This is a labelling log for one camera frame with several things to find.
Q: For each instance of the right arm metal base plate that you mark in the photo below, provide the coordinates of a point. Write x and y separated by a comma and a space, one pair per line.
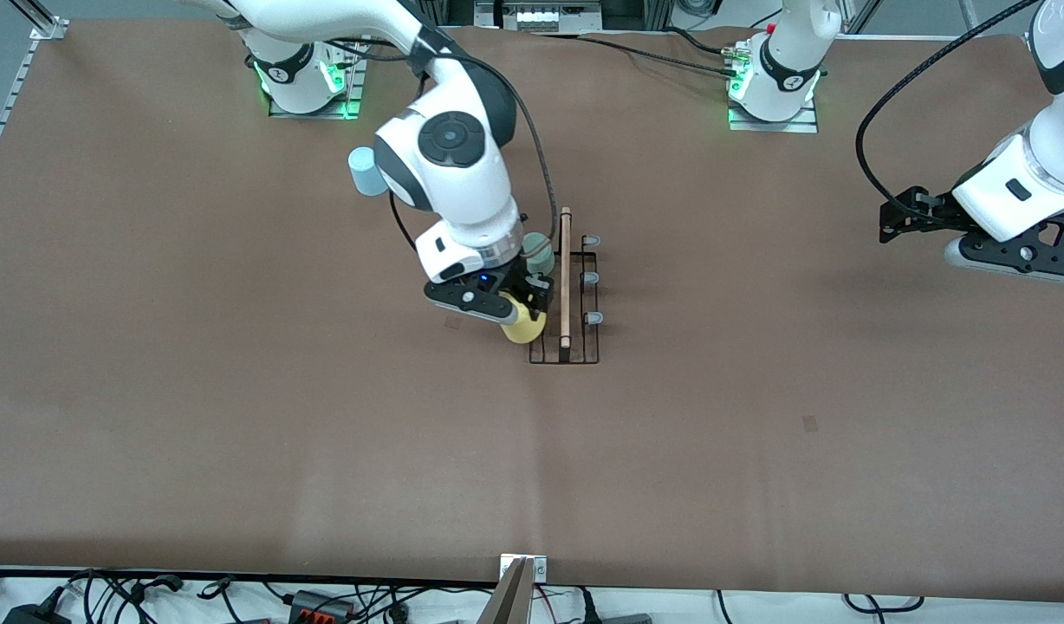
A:
354, 87

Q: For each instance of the white power strip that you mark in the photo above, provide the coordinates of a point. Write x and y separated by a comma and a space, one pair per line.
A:
536, 17

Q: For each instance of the pale green plastic cup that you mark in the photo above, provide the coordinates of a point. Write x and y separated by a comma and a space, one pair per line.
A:
541, 251

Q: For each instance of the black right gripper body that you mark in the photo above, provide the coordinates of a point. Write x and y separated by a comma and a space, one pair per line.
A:
516, 282

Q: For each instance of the grey flat box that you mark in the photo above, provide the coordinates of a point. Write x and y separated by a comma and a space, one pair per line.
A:
627, 619

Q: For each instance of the black plug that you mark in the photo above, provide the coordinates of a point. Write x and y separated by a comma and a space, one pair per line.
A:
590, 607

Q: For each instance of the small metal clamp bracket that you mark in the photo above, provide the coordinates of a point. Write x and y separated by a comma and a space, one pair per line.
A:
541, 568

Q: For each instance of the black orange connector box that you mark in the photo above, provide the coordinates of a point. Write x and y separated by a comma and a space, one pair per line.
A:
320, 604

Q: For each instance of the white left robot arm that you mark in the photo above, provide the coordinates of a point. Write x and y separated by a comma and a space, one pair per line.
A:
788, 61

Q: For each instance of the aluminium camera pole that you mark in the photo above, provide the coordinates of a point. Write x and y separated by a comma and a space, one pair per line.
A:
510, 602

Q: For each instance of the light blue plastic cup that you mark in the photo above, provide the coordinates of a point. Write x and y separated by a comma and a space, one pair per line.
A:
360, 169

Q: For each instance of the yellow plastic cup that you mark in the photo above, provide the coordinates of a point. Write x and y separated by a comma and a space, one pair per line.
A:
523, 329

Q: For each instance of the brown table mat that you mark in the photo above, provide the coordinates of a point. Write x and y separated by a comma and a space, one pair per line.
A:
671, 477

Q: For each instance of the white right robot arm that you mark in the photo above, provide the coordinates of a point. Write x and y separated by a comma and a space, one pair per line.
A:
450, 173

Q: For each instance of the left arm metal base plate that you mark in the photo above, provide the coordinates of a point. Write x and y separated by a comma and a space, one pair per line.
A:
775, 126

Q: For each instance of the black power adapter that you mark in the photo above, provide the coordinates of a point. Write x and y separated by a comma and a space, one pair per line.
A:
34, 615

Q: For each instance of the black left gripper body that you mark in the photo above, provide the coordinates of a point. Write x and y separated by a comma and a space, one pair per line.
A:
937, 217

